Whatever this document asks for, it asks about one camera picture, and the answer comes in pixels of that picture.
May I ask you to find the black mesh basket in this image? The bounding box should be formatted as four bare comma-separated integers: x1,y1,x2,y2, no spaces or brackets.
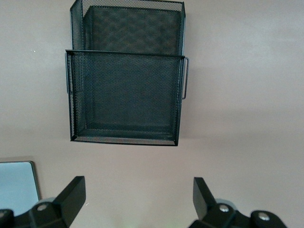
70,0,185,57

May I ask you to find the black mesh tray with handles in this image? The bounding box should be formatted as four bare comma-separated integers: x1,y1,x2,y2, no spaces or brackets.
64,49,190,147

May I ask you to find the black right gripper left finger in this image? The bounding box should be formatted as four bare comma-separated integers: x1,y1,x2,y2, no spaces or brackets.
0,175,86,228

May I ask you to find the silver laptop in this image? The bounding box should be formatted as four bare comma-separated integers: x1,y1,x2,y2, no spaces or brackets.
0,161,40,211

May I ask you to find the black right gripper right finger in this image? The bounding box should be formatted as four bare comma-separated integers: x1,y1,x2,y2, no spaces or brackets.
189,177,289,228

